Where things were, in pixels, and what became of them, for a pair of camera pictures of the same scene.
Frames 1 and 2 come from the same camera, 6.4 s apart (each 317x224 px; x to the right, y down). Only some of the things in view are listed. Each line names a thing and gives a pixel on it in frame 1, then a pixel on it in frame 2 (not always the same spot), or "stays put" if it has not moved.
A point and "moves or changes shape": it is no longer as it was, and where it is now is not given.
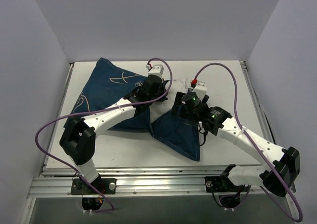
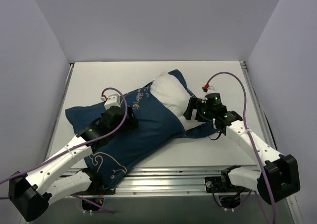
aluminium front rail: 56,182 stays put
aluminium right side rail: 258,107 stays put
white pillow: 164,106 moves or changes shape
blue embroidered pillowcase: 178,127 → 157,126
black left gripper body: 153,85 → 132,120
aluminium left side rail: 58,113 stays put
